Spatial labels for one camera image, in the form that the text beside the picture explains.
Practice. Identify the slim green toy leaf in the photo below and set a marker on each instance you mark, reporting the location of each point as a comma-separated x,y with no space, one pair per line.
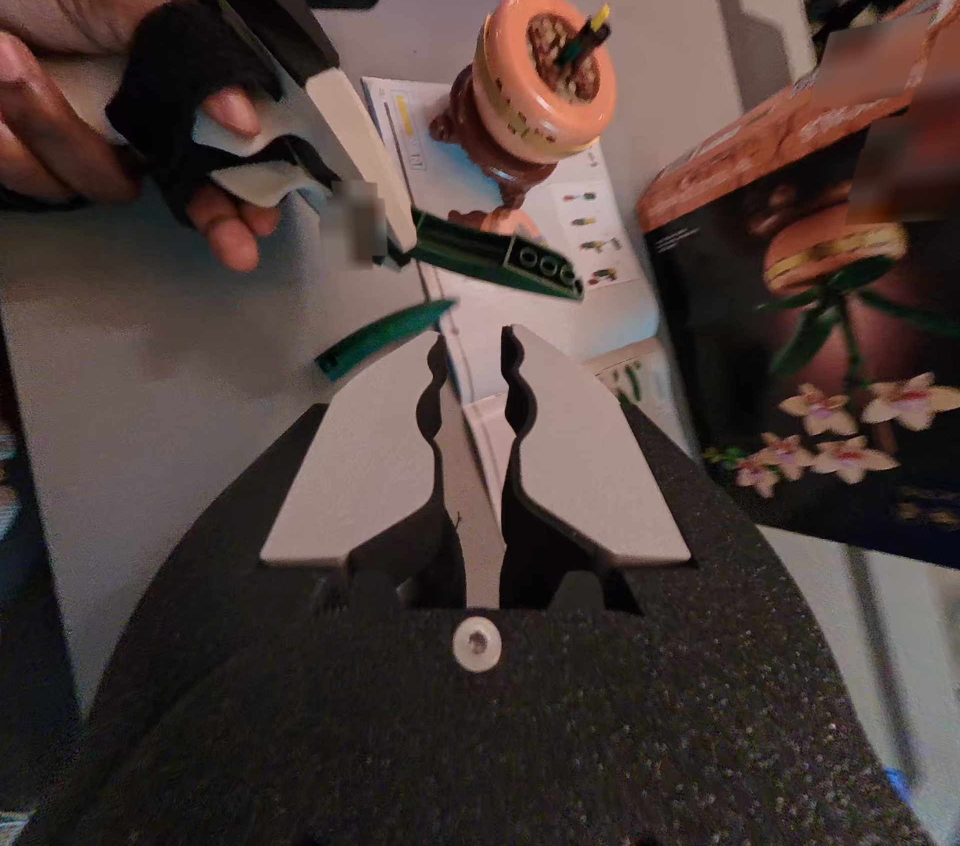
375,340

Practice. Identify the peach toy flower pot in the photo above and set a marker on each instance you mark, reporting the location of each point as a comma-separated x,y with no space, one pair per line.
525,103

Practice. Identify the dark green studded toy leaf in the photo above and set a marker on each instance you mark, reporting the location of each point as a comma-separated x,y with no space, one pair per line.
487,250

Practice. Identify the grey desk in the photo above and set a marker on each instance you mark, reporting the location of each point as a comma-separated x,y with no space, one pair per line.
150,336

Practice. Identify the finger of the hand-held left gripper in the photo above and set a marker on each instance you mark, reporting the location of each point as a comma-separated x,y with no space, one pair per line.
352,126

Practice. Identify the toy orchid set box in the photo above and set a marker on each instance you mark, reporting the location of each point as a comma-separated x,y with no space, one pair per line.
750,306

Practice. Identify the toy instruction booklet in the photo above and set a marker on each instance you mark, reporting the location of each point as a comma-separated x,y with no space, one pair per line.
600,216

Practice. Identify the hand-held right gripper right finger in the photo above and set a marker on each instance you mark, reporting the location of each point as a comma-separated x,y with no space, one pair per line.
592,471

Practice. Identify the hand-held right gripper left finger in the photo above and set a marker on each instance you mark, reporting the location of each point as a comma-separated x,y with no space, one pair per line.
360,471

